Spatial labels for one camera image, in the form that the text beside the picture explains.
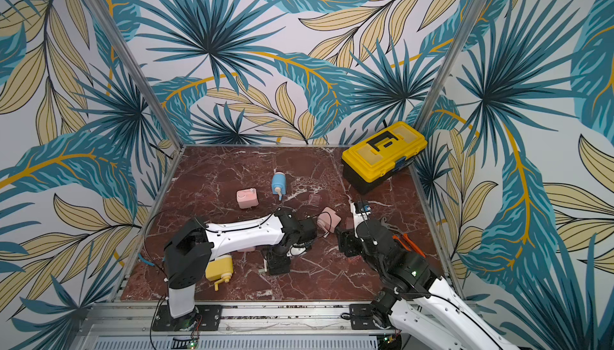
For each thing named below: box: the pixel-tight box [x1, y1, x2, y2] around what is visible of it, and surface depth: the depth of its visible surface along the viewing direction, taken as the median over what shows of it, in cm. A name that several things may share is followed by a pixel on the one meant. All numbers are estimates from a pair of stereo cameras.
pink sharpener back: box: [235, 187, 260, 209], surface depth 96 cm
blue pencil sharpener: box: [271, 171, 287, 201], surface depth 101 cm
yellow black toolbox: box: [341, 121, 428, 195], surface depth 97 cm
